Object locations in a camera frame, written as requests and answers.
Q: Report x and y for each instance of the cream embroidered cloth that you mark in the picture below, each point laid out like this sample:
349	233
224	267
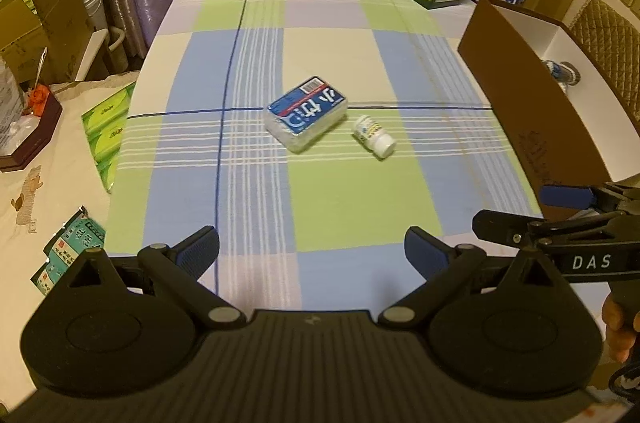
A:
55	198

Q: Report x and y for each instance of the white pill bottle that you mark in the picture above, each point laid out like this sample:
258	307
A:
375	137

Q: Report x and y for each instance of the tan quilted chair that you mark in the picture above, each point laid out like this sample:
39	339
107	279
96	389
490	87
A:
610	43

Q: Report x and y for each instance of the dark wooden tray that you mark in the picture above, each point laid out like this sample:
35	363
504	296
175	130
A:
40	133

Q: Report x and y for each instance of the green medicine packet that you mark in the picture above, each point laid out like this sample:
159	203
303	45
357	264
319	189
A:
75	235
47	278

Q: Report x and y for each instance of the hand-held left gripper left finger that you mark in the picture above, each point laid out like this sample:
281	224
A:
197	250

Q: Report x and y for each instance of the orange small item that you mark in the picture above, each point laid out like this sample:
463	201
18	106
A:
39	98

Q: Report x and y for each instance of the large brown cardboard box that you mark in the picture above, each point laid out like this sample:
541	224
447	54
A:
60	23

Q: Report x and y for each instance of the white stool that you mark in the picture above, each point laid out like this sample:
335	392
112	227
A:
100	48

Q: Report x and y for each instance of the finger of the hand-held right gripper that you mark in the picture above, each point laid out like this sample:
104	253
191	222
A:
565	196
505	225

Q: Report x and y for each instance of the metal spoon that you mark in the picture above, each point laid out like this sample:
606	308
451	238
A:
39	68

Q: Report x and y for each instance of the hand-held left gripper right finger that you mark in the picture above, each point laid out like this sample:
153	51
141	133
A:
425	250

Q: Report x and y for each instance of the small brown cardboard box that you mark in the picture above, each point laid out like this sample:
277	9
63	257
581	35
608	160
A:
20	43

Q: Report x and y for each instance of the blue tissue pack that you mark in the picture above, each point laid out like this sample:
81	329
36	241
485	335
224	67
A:
305	113

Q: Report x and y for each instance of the green tissue pack bundle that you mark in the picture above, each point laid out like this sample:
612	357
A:
107	133

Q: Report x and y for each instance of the clear plastic bag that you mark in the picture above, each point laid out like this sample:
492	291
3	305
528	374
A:
9	103

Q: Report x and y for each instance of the person's right hand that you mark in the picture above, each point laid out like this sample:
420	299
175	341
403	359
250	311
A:
620	335

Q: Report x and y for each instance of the brown cardboard box white inside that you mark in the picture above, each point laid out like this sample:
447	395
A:
525	93

